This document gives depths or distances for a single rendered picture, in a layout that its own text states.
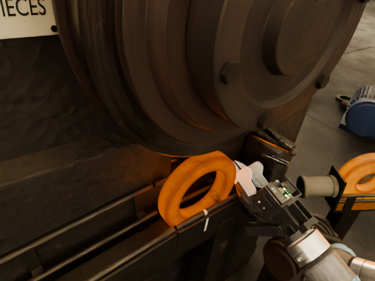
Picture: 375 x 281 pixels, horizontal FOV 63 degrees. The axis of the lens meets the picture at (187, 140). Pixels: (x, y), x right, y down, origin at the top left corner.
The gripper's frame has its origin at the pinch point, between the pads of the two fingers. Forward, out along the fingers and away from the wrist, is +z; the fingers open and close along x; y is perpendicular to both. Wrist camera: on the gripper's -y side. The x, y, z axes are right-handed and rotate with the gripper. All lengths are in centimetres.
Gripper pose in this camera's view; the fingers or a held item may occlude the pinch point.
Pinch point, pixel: (235, 167)
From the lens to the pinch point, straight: 72.4
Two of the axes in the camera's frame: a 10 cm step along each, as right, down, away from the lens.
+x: -7.8, 2.8, -5.6
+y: 3.0, -6.2, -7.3
